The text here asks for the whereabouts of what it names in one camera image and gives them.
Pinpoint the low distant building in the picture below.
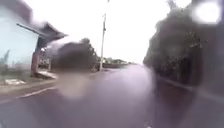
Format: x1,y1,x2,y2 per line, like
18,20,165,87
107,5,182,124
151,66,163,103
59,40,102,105
103,57,134,70

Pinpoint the tall street light pole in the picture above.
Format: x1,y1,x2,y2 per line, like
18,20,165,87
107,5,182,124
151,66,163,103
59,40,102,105
98,0,111,72

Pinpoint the dark round tree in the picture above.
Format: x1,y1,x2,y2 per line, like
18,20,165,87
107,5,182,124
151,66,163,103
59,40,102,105
53,37,100,73

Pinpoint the wet grey asphalt road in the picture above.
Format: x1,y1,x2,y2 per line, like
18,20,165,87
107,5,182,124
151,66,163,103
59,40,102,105
0,63,224,128

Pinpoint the dark tall hedge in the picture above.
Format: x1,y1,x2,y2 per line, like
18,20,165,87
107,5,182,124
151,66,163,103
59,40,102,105
142,0,224,88

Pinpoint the pale kerb strip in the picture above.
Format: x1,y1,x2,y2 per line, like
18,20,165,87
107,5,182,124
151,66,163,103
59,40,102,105
0,85,58,105

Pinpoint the grey pavement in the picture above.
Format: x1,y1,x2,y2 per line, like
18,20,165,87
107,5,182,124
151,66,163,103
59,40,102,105
0,78,58,98

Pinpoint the pale building with dark roof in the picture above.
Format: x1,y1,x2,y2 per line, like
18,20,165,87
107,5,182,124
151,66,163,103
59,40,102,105
0,0,68,80

